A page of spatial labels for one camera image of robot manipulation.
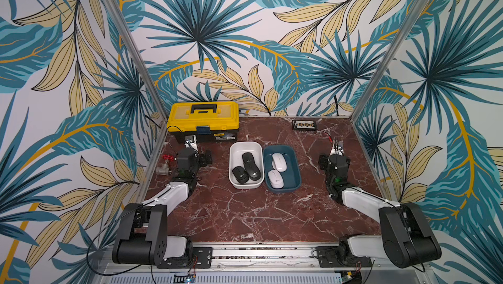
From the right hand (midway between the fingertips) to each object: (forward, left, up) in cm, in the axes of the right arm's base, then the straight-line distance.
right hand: (335, 153), depth 88 cm
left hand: (+4, +62, 0) cm, 62 cm away
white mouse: (-7, +27, -10) cm, 29 cm away
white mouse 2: (+2, +24, -11) cm, 26 cm away
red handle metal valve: (-1, +80, -9) cm, 80 cm away
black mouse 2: (-1, +38, -9) cm, 39 cm away
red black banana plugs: (+18, -7, -13) cm, 23 cm away
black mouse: (-4, +43, -10) cm, 45 cm away
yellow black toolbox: (+17, +59, +5) cm, 61 cm away
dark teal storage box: (-4, +19, -13) cm, 23 cm away
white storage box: (+10, +45, -9) cm, 47 cm away
